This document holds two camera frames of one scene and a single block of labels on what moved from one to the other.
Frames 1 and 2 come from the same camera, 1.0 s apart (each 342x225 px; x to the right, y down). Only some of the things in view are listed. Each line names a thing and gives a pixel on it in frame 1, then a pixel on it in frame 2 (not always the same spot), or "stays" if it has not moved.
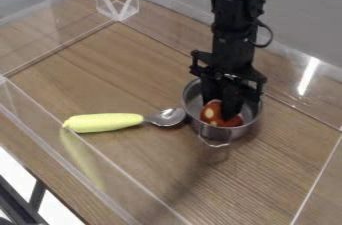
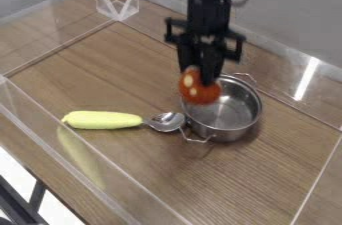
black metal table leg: (21, 211) stays
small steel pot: (216, 136) stays
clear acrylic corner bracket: (113, 8) stays
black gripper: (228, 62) to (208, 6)
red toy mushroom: (212, 115) to (195, 90)
